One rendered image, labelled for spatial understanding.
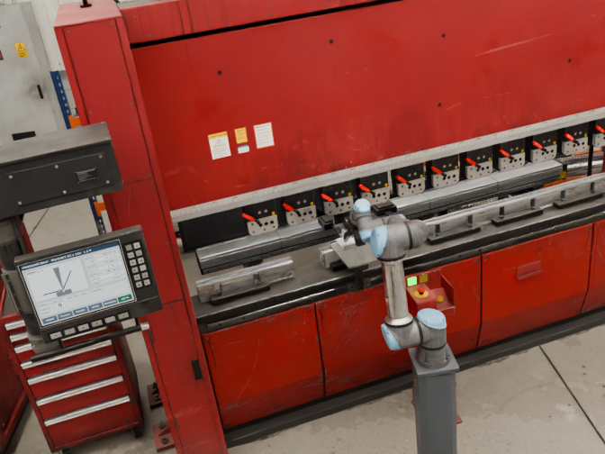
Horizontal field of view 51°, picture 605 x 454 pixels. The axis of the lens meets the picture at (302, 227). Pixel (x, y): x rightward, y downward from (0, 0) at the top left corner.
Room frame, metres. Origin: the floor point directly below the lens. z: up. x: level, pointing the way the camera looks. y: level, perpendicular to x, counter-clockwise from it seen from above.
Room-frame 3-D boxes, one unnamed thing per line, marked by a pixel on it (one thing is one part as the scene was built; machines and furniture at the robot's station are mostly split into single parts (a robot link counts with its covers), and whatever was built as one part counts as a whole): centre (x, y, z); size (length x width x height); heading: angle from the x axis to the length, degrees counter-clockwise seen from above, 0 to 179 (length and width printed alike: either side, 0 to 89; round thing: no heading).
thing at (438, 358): (2.16, -0.48, 0.82); 0.15 x 0.15 x 0.10
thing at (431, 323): (2.16, -0.47, 0.94); 0.13 x 0.12 x 0.14; 98
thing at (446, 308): (2.67, -0.59, 0.75); 0.20 x 0.16 x 0.18; 100
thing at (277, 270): (2.79, 0.32, 0.92); 0.50 x 0.06 x 0.10; 104
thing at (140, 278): (2.10, 0.81, 1.42); 0.45 x 0.12 x 0.36; 107
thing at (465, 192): (3.31, -0.53, 0.93); 2.30 x 0.14 x 0.10; 104
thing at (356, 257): (2.79, -0.25, 1.00); 0.26 x 0.18 x 0.01; 14
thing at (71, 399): (2.89, 1.33, 0.50); 0.50 x 0.50 x 1.00; 14
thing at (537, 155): (3.22, -1.35, 1.26); 0.15 x 0.09 x 0.17; 104
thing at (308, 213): (2.87, 0.01, 1.26); 0.15 x 0.09 x 0.17; 104
